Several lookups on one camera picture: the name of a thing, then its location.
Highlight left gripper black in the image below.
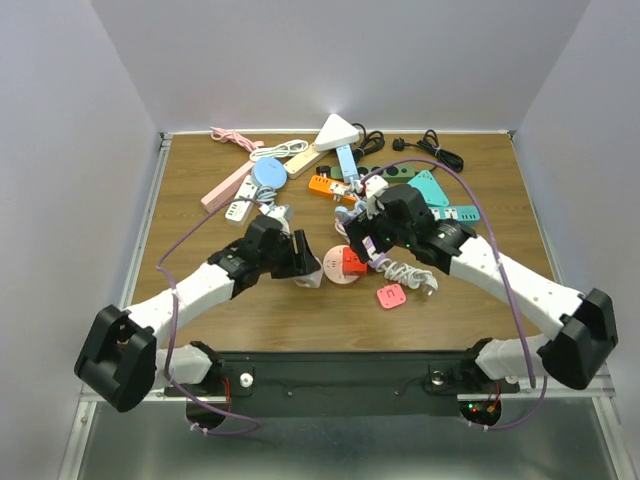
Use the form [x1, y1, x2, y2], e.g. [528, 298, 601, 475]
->
[258, 229, 320, 279]

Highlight white cube socket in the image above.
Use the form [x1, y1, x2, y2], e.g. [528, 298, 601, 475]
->
[294, 269, 323, 289]

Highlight pink round power strip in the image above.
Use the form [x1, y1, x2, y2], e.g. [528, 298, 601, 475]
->
[322, 245, 359, 285]

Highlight red cube socket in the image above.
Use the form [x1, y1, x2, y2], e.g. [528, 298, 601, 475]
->
[342, 246, 368, 276]

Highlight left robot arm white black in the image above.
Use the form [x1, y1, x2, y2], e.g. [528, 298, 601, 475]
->
[74, 215, 322, 412]

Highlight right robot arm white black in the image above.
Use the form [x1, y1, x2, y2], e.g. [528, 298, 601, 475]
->
[345, 176, 618, 390]

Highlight pink flat plug adapter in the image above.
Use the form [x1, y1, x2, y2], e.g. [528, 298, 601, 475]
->
[376, 283, 407, 310]

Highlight purple power strip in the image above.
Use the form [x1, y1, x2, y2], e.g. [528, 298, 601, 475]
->
[363, 237, 387, 269]

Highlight orange power strip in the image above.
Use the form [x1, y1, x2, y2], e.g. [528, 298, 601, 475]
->
[308, 175, 358, 203]

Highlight light blue power strip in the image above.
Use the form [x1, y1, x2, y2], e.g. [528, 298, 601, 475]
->
[336, 144, 359, 184]

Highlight dark green power strip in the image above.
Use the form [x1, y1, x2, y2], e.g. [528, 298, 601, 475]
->
[316, 165, 416, 183]

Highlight white usb power strip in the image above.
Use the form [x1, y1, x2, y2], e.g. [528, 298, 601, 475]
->
[225, 174, 259, 226]

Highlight teal triangle power strip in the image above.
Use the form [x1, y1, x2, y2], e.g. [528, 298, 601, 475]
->
[408, 170, 450, 207]

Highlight beige long power strip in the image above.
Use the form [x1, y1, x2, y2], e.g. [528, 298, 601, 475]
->
[284, 143, 328, 179]

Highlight blue round power strip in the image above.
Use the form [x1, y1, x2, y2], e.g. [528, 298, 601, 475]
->
[251, 157, 288, 189]

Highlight white triangle power strip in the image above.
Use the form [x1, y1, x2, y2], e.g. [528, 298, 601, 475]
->
[314, 113, 359, 152]

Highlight teal long power strip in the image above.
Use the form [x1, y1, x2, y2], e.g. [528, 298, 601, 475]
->
[430, 206, 481, 226]

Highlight pink long power strip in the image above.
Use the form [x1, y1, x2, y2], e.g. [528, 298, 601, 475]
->
[200, 160, 254, 212]

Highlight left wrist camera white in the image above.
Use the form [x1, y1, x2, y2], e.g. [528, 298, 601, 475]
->
[259, 204, 293, 234]

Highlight white coiled cord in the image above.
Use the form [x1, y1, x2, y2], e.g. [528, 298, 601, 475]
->
[377, 258, 440, 294]

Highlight black cord bundle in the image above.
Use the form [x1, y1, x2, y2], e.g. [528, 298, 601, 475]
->
[350, 122, 386, 159]

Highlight white cord bundle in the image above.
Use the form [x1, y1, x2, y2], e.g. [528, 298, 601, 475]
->
[248, 138, 310, 162]

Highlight black coiled cord with plug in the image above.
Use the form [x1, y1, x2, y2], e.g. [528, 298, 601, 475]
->
[392, 129, 465, 174]

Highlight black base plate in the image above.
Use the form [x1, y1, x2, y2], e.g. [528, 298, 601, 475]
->
[187, 350, 519, 418]

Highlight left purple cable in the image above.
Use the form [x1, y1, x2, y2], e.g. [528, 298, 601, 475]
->
[157, 198, 271, 437]

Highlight purple cable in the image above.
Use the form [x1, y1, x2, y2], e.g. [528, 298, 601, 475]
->
[157, 198, 271, 437]
[359, 157, 549, 432]

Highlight pink coiled cord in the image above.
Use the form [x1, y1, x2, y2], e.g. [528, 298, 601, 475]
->
[209, 125, 265, 150]

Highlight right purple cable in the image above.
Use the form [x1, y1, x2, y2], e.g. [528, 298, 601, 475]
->
[359, 157, 549, 432]

